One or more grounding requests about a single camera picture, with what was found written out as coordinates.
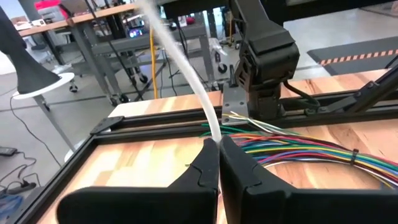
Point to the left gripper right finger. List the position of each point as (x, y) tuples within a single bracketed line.
[(264, 199)]

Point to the grey metal mounting bracket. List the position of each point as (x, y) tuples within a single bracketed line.
[(233, 102)]

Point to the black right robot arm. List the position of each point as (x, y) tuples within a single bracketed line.
[(264, 53)]

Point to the black upright post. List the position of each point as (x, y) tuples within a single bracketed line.
[(21, 62)]

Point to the black mat with striped edge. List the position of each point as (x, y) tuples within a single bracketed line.
[(357, 56)]

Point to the grey lamp stand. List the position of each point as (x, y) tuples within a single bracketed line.
[(46, 85)]

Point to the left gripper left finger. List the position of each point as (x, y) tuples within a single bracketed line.
[(174, 199)]

